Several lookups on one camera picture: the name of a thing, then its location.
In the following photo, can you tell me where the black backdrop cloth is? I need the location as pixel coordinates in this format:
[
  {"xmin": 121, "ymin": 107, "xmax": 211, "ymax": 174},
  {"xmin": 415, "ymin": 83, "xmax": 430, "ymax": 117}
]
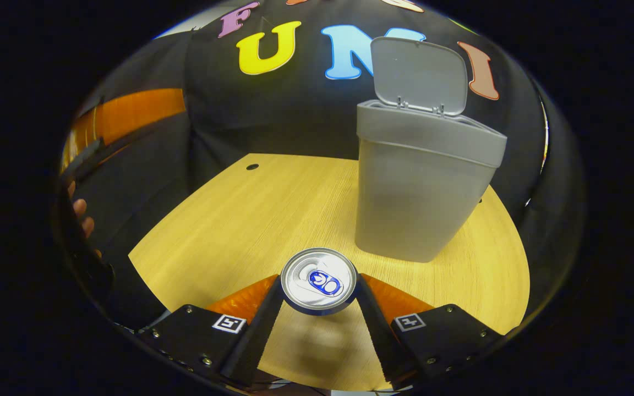
[{"xmin": 61, "ymin": 0, "xmax": 582, "ymax": 331}]

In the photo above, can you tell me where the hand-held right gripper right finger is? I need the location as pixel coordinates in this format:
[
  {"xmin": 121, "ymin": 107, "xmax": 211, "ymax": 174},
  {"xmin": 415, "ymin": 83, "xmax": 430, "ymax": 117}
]
[{"xmin": 354, "ymin": 273, "xmax": 505, "ymax": 388}]

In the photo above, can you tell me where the grey desktop garbage bin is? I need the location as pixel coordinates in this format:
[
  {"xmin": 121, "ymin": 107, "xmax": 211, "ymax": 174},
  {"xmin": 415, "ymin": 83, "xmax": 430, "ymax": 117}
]
[{"xmin": 354, "ymin": 36, "xmax": 508, "ymax": 263}]

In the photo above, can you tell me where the wooden desktop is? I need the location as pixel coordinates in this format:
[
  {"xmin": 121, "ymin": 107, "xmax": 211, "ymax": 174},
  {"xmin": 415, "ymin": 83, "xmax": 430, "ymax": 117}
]
[{"xmin": 128, "ymin": 153, "xmax": 531, "ymax": 392}]

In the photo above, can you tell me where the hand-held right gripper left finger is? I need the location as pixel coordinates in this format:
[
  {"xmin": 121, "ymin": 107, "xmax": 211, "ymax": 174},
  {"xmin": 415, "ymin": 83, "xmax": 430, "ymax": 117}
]
[{"xmin": 136, "ymin": 274, "xmax": 285, "ymax": 388}]

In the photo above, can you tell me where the blue pop can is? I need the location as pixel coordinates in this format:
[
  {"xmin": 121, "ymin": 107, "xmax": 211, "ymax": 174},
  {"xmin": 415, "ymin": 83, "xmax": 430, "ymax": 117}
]
[{"xmin": 280, "ymin": 247, "xmax": 358, "ymax": 316}]

